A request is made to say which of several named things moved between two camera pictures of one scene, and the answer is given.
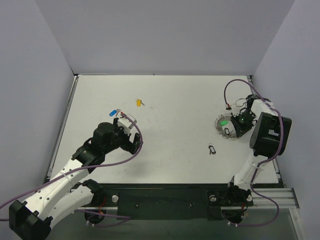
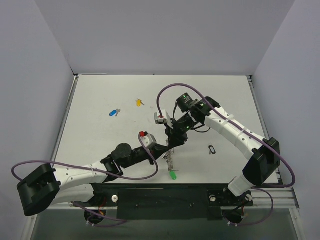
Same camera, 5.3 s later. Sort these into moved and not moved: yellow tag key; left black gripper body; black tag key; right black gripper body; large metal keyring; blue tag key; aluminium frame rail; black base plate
Moved: large metal keyring; left black gripper body; right black gripper body
Not moved: black base plate; yellow tag key; black tag key; aluminium frame rail; blue tag key
